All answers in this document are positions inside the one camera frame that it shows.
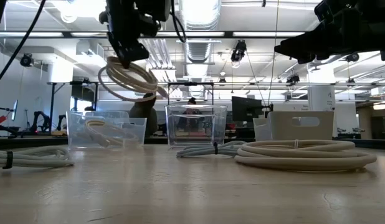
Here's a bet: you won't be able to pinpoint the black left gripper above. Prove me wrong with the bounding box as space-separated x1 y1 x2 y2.
98 0 172 69

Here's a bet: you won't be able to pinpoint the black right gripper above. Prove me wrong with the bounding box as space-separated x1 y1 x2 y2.
274 0 385 65

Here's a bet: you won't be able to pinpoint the thin cream cable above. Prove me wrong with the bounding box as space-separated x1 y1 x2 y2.
97 55 169 103

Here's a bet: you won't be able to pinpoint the cream cable USB plugs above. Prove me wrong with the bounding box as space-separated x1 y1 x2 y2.
84 119 141 147

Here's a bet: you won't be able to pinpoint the thick cream cable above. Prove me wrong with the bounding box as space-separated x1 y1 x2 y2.
234 139 378 173

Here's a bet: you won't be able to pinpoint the grey cable black tie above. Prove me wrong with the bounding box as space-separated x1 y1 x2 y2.
175 140 247 159

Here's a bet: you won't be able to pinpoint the white column with sign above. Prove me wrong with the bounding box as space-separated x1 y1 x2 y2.
307 84 336 113

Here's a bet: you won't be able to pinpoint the person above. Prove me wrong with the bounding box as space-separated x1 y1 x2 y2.
128 92 159 138
178 96 203 131

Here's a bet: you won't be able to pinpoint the black ceiling light bar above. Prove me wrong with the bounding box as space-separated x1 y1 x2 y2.
0 30 306 39

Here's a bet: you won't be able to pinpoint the black desk monitor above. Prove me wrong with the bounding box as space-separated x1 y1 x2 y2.
231 95 274 123

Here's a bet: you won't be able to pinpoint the frosted plastic bin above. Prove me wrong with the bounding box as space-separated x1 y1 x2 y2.
65 110 148 151

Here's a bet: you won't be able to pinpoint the black background robot arms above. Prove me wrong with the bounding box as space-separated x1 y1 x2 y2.
29 110 68 134

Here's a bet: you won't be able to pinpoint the clear acrylic bin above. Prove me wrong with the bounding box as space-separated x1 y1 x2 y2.
164 104 228 148

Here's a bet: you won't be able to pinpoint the slim side-on monitor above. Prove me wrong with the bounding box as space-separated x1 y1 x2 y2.
10 98 19 122

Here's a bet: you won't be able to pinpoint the black left wrist cable loop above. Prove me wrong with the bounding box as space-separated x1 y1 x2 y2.
169 0 188 44

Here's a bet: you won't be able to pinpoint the black background rig frame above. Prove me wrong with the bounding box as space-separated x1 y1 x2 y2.
166 82 215 106

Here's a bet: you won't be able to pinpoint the silver ceiling air duct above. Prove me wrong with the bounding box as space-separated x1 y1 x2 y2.
179 0 223 98

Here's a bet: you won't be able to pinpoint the white bin with handle hole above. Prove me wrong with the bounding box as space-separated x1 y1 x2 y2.
252 110 335 142

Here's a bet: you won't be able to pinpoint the tall black desk frame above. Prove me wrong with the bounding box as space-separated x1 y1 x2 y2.
46 80 100 133

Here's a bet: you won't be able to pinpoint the long black arm cable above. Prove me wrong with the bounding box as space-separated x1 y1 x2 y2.
0 0 47 82

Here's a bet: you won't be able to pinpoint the black aluminium rig frame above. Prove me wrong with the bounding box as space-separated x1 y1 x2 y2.
0 135 385 149

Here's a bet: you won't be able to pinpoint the small white bundled cable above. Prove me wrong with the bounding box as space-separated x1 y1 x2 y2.
0 145 75 170

